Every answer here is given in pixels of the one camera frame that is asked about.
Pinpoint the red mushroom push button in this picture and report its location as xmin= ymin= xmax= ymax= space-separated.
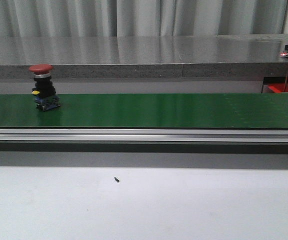
xmin=29 ymin=64 xmax=60 ymax=112

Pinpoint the green conveyor belt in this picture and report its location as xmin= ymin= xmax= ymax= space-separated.
xmin=0 ymin=93 xmax=288 ymax=129

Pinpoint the grey stone counter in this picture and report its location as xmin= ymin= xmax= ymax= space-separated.
xmin=0 ymin=34 xmax=288 ymax=79

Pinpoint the grey curtain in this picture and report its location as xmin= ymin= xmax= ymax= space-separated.
xmin=0 ymin=0 xmax=288 ymax=37

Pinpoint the aluminium conveyor frame rail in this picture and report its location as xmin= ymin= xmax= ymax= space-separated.
xmin=0 ymin=128 xmax=288 ymax=154

